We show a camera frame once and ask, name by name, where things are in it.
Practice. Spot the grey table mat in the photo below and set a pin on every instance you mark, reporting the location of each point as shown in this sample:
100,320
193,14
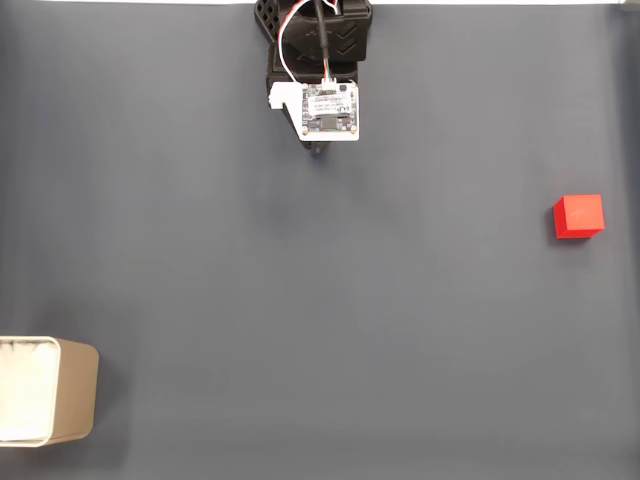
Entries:
320,310

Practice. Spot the white camera mount with board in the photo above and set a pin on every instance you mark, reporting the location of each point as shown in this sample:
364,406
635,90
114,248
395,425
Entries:
330,112

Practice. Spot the red cube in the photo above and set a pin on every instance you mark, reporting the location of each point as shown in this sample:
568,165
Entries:
580,216

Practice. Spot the white padding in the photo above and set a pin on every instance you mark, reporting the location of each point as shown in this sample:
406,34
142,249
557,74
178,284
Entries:
25,390

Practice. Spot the beige box with white rim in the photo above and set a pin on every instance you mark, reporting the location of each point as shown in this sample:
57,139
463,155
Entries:
75,390

